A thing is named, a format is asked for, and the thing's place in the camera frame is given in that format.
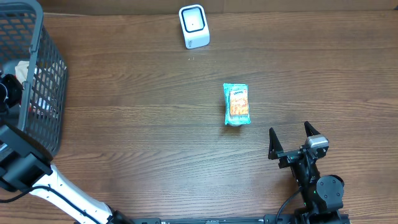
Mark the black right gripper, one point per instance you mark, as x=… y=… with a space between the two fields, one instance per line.
x=294 y=155

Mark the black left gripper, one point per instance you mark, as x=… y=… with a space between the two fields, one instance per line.
x=8 y=90

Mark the teal orange soup packet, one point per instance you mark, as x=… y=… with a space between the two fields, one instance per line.
x=236 y=104

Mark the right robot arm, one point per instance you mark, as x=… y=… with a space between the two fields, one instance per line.
x=322 y=195

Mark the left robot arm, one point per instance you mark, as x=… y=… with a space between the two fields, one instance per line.
x=26 y=166

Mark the white barcode scanner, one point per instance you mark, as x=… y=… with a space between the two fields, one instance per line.
x=194 y=26

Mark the white brown snack bag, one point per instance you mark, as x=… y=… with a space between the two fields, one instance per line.
x=21 y=70

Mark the grey plastic mesh basket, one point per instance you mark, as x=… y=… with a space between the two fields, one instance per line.
x=24 y=37

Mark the green white cup container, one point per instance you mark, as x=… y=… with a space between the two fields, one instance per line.
x=234 y=125

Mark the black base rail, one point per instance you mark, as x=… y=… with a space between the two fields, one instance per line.
x=205 y=221

